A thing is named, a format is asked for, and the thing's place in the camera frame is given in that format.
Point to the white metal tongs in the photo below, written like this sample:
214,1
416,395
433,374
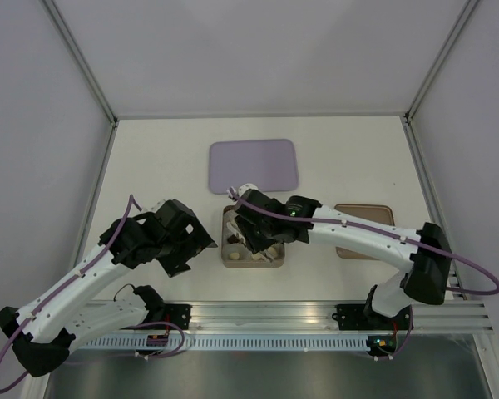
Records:
234,230

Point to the beige box lid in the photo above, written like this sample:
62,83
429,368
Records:
381,214

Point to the left aluminium frame post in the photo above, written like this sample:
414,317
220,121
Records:
65,33

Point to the white slotted cable duct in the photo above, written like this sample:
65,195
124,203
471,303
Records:
232,342

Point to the purple plastic tray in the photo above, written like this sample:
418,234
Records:
270,164

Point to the beige chocolate box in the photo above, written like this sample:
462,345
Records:
244,261

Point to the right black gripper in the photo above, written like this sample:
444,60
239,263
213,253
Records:
253,242

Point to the right aluminium frame post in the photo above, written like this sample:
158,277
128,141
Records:
448,45

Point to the aluminium frame post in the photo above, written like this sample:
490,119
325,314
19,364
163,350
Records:
65,33
448,45

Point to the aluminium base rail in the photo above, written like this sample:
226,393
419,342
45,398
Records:
453,317

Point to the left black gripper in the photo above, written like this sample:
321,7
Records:
196,241

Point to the dark square chocolate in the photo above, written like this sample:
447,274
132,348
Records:
231,239

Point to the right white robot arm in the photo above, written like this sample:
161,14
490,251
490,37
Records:
420,256

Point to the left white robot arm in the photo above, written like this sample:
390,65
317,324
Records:
45,332

